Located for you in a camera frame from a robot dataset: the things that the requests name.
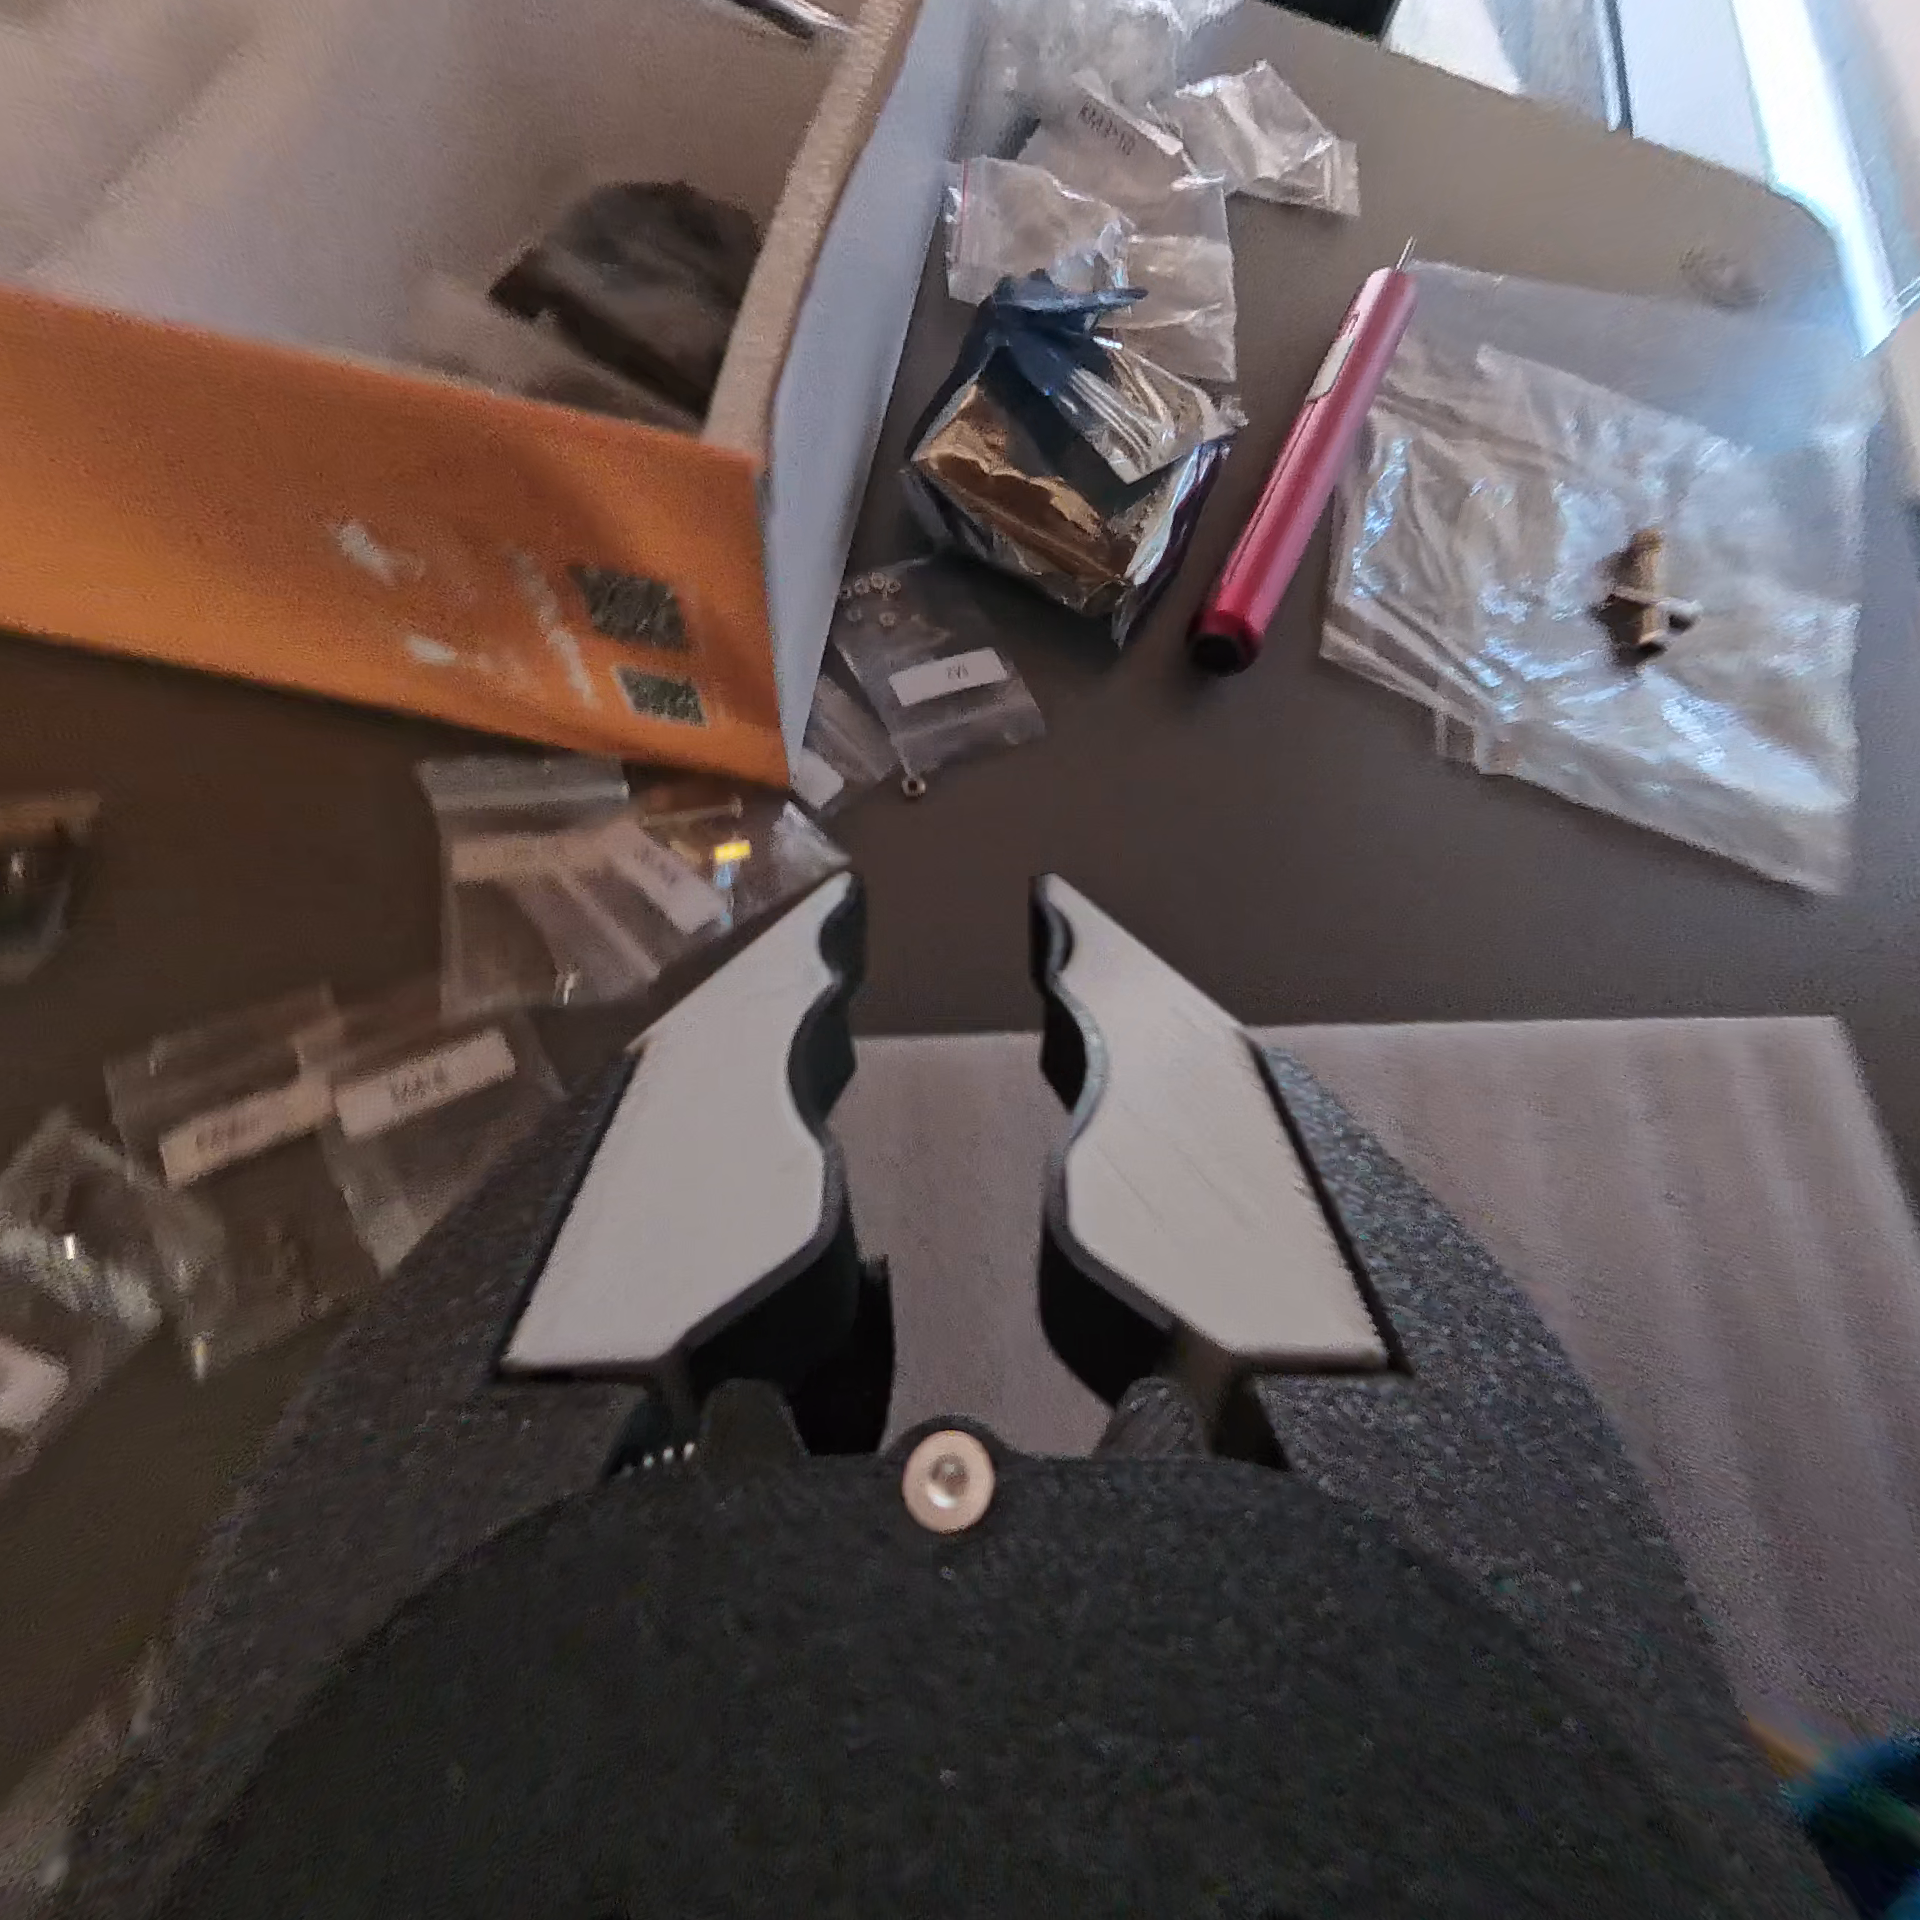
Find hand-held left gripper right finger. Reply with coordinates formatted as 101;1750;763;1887
1030;872;1392;1373

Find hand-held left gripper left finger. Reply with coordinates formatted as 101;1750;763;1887
499;865;872;1382

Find grey desk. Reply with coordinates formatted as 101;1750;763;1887
0;0;1920;1801

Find grey foam sheet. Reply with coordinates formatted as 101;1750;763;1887
838;1016;1920;1749

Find large clear plastic bag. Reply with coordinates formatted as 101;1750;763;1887
1317;259;1883;895

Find silver antistatic bag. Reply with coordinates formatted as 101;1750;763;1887
896;269;1250;649

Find red screwdriver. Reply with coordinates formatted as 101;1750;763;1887
1189;238;1424;680

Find brass standoff parts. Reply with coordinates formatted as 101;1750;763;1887
1594;525;1708;665

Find orange box with white foam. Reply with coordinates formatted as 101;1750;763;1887
0;0;995;792

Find dark kit part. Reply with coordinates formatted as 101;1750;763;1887
492;180;760;424

